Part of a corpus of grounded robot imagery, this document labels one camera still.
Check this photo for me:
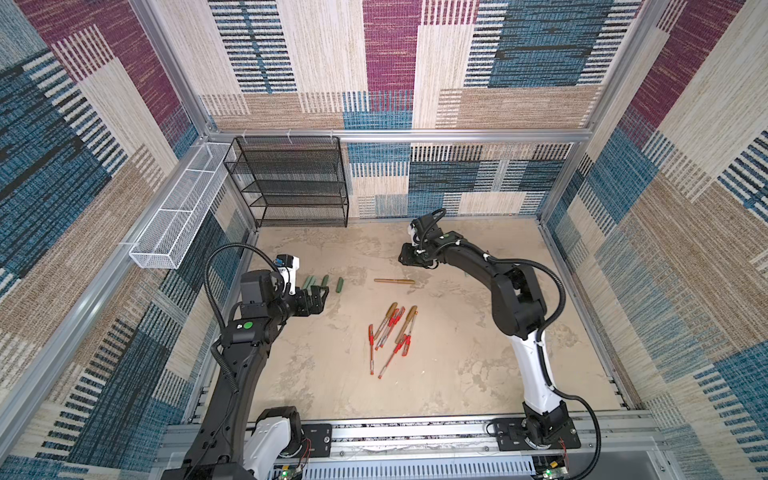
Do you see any brown pen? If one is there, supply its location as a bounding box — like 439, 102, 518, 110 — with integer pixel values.
396, 305, 418, 344
374, 302, 398, 340

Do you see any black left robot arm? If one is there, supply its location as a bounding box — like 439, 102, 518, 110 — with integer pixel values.
162, 270, 330, 479

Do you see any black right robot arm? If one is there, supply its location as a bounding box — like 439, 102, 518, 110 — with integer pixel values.
399, 209, 570, 449

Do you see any red gel pen short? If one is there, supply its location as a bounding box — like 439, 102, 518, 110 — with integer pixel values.
402, 334, 412, 357

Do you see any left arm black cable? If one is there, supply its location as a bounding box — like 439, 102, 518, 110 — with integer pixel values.
203, 242, 283, 325

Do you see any black wire mesh shelf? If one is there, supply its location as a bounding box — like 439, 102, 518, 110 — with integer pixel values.
224, 136, 350, 228

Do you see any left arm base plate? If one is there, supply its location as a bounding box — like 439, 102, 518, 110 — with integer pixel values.
278, 423, 333, 460

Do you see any white wire mesh basket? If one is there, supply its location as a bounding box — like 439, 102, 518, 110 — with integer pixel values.
129, 143, 229, 270

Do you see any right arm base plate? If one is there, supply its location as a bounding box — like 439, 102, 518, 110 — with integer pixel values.
486, 417, 582, 452

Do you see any aluminium mounting rail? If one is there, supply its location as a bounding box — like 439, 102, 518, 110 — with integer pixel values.
161, 410, 661, 466

